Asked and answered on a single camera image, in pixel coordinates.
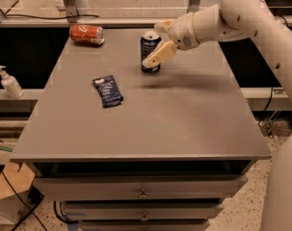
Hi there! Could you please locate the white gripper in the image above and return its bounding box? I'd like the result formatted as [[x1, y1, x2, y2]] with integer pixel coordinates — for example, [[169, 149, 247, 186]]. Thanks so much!
[[142, 13, 199, 67]]

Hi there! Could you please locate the blue pepsi can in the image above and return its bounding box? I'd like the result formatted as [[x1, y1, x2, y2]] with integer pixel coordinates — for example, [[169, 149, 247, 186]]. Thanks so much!
[[140, 31, 161, 74]]

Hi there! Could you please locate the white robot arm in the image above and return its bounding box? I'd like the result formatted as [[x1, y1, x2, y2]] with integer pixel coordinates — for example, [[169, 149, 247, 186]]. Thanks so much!
[[143, 0, 292, 231]]

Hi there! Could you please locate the orange soda can lying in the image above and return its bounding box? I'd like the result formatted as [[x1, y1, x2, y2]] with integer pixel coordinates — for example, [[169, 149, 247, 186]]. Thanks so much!
[[69, 25, 105, 45]]

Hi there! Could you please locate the dark blue snack packet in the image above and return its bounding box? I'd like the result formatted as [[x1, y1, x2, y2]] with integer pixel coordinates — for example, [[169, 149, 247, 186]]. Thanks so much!
[[93, 75, 123, 108]]

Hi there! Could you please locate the grey drawer cabinet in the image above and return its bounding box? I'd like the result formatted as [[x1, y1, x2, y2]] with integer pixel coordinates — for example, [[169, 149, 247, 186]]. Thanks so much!
[[10, 27, 273, 231]]

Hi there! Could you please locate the top grey drawer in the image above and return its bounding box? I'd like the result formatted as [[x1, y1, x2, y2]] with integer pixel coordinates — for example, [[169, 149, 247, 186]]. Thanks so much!
[[34, 175, 248, 201]]

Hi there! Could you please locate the grey drawer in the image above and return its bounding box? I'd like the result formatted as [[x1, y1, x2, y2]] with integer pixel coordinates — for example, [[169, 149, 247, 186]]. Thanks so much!
[[80, 220, 210, 231], [34, 175, 248, 201], [62, 201, 223, 220]]

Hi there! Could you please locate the white pump dispenser bottle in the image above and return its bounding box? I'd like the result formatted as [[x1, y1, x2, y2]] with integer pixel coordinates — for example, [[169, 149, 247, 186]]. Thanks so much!
[[0, 65, 23, 99]]

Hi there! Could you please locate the middle grey drawer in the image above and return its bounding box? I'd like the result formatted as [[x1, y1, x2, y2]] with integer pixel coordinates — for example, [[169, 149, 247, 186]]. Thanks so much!
[[62, 201, 223, 220]]

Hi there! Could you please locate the green stick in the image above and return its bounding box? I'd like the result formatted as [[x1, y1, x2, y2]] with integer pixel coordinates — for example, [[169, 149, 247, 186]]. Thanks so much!
[[0, 145, 13, 152]]

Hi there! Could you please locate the bottom grey drawer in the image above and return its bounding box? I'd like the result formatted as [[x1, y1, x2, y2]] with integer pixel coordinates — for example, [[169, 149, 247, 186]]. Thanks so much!
[[80, 220, 210, 231]]

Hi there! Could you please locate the cardboard box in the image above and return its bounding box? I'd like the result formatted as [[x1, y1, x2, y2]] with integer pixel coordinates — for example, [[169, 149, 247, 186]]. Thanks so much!
[[0, 163, 35, 224]]

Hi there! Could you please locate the left metal window post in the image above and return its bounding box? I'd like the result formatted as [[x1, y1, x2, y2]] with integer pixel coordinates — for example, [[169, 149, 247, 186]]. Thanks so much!
[[63, 0, 78, 23]]

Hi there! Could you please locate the black cable on ledge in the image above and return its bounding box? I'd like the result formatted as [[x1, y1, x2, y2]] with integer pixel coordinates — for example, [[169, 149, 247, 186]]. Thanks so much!
[[5, 13, 100, 21]]

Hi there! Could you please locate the black cable on floor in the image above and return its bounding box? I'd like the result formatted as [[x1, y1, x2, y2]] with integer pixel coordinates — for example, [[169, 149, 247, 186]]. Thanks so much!
[[0, 151, 49, 231]]

